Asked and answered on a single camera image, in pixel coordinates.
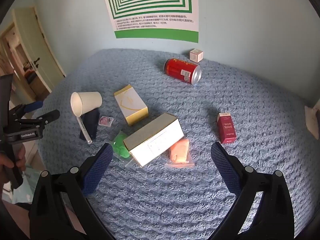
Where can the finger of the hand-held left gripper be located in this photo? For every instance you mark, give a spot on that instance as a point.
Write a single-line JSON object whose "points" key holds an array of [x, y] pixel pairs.
{"points": [[33, 106], [47, 116]]}

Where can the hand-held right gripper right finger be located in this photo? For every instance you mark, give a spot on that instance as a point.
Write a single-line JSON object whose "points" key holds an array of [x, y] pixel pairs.
{"points": [[225, 167]]}

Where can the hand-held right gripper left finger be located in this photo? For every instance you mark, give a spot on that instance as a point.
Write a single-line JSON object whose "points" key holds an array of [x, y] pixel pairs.
{"points": [[97, 170]]}

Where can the white paper cup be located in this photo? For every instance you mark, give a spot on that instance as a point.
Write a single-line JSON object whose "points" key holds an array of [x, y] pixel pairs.
{"points": [[87, 102]]}

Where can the dark blue packet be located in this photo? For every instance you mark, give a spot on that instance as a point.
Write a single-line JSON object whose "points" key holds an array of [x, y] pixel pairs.
{"points": [[90, 125]]}

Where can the red drink can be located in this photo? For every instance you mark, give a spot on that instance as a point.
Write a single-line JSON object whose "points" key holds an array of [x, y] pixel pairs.
{"points": [[178, 68]]}

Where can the small white cardboard box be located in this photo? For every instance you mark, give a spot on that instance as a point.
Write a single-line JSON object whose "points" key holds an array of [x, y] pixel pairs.
{"points": [[195, 55]]}

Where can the person's left hand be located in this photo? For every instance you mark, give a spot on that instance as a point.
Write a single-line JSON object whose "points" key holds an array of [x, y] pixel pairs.
{"points": [[6, 160]]}

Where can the wooden cabinet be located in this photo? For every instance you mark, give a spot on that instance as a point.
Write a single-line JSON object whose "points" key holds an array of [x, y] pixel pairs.
{"points": [[35, 80]]}

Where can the green plastic bag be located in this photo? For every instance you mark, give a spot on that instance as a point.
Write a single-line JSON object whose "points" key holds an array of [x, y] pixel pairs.
{"points": [[120, 146]]}

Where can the white tube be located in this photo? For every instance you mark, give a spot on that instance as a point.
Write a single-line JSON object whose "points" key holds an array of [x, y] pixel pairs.
{"points": [[83, 130]]}

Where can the small dark red box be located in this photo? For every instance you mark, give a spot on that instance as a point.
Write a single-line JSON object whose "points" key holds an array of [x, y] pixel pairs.
{"points": [[227, 128]]}

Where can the orange plastic bag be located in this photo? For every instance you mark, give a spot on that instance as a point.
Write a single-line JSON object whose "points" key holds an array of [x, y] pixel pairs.
{"points": [[178, 152]]}

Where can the small pink packet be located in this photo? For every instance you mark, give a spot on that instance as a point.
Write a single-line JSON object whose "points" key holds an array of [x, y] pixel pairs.
{"points": [[105, 121]]}

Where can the long white gold box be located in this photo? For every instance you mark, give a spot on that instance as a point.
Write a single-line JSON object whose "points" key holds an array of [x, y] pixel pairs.
{"points": [[155, 142]]}

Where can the cream door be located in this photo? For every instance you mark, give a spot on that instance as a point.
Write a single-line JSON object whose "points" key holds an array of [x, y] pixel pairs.
{"points": [[37, 42]]}

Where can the blue fleece blanket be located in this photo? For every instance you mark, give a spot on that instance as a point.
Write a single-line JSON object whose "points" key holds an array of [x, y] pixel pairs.
{"points": [[162, 195]]}

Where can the yellow and white box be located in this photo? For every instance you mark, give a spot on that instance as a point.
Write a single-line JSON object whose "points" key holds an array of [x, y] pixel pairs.
{"points": [[130, 105]]}

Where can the green striped wall poster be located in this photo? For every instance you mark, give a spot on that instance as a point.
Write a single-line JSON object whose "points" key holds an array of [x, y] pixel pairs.
{"points": [[150, 5]]}

